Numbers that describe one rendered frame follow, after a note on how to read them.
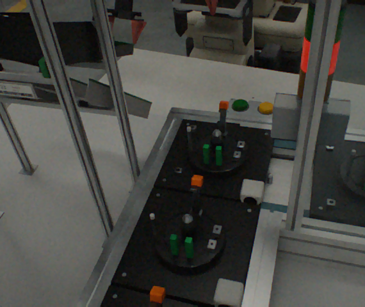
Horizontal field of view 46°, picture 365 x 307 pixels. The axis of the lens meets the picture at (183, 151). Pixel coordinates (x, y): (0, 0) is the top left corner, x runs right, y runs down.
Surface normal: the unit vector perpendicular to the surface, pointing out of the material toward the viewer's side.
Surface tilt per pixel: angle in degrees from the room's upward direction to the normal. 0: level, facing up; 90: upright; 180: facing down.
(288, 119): 90
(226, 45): 98
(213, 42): 98
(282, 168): 0
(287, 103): 0
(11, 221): 0
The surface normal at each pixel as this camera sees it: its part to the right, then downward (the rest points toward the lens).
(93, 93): 0.90, 0.25
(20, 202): -0.07, -0.72
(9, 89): -0.28, 0.67
